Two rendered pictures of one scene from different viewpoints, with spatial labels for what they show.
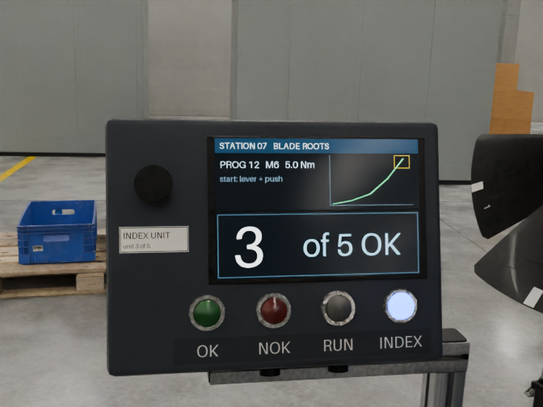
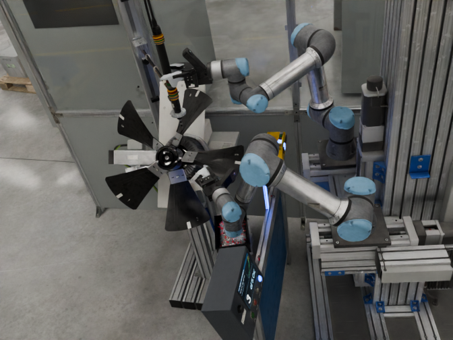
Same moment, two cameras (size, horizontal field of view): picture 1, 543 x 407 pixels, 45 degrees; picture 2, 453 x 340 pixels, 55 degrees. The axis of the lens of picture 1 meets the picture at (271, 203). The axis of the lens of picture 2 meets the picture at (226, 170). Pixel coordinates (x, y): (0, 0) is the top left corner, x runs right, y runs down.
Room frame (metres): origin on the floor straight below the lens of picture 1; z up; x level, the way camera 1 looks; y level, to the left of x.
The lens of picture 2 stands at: (0.03, 0.76, 2.44)
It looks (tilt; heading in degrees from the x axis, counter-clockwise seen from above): 39 degrees down; 300
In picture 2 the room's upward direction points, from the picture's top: 11 degrees counter-clockwise
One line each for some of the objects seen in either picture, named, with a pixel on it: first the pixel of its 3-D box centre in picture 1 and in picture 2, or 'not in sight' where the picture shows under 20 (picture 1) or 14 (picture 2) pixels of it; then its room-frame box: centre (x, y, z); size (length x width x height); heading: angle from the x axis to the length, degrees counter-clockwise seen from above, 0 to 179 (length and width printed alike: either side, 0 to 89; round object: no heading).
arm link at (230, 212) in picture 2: not in sight; (228, 208); (0.69, -0.36, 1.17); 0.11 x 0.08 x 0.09; 136
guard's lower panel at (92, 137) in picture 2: not in sight; (239, 168); (1.12, -1.34, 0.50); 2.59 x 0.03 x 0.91; 10
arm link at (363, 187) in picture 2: not in sight; (358, 195); (0.20, -0.52, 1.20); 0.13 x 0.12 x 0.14; 94
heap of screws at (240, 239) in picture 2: not in sight; (232, 235); (0.78, -0.49, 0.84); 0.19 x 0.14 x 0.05; 115
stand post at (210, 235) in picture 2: not in sight; (204, 198); (1.20, -0.94, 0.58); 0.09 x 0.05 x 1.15; 10
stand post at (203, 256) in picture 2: not in sight; (198, 239); (1.16, -0.71, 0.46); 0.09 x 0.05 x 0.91; 10
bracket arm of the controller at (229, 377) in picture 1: (338, 355); not in sight; (0.55, -0.07, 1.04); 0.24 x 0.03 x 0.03; 100
